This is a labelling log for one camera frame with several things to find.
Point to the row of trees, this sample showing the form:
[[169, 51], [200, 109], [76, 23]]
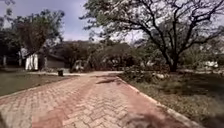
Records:
[[100, 55]]

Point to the pile of cut branches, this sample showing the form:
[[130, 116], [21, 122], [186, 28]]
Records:
[[143, 74]]

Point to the red brick path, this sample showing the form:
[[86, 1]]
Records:
[[83, 103]]

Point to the dark bin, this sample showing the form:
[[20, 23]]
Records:
[[60, 72]]

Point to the large spreading tree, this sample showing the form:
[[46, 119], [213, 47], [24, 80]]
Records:
[[173, 64]]

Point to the pale kerb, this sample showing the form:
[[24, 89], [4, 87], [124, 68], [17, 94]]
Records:
[[160, 106]]

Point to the dry grass verge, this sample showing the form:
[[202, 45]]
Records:
[[186, 94]]

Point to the white building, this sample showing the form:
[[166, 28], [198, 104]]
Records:
[[31, 62]]

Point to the leafy tree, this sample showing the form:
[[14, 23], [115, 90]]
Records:
[[33, 33]]

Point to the grass lawn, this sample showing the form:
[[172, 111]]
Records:
[[20, 82]]

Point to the white vehicle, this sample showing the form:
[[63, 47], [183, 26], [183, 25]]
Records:
[[210, 63]]

